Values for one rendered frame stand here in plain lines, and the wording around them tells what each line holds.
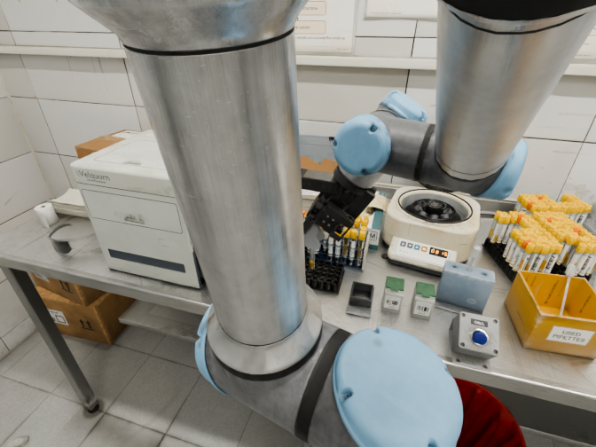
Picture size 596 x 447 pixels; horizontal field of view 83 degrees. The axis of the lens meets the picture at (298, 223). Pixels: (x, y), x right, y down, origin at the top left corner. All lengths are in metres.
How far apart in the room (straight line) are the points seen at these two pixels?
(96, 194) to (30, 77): 1.12
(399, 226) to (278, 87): 0.79
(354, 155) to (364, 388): 0.27
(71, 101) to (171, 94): 1.65
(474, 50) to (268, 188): 0.13
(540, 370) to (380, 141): 0.58
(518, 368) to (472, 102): 0.64
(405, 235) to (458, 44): 0.78
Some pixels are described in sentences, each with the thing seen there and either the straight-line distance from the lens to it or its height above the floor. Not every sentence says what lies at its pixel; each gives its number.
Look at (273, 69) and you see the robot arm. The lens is 0.17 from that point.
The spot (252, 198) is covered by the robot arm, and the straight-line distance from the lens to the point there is 0.19.
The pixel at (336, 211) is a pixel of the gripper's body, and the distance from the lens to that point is 0.62.
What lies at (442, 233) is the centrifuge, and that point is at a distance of 0.93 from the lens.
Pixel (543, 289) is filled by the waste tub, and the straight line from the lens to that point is 0.94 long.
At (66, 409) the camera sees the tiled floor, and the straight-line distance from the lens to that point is 1.94.
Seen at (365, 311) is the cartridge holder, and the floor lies 0.89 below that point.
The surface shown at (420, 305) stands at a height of 0.92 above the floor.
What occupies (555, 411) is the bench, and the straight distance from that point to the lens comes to 1.62.
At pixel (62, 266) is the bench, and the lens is 1.11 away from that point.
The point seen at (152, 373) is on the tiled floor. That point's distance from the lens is 1.88.
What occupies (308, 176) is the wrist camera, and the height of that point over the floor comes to 1.20.
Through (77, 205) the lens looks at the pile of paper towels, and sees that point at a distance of 1.32.
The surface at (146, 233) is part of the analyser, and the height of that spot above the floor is 1.02.
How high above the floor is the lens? 1.45
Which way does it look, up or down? 32 degrees down
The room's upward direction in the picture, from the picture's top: straight up
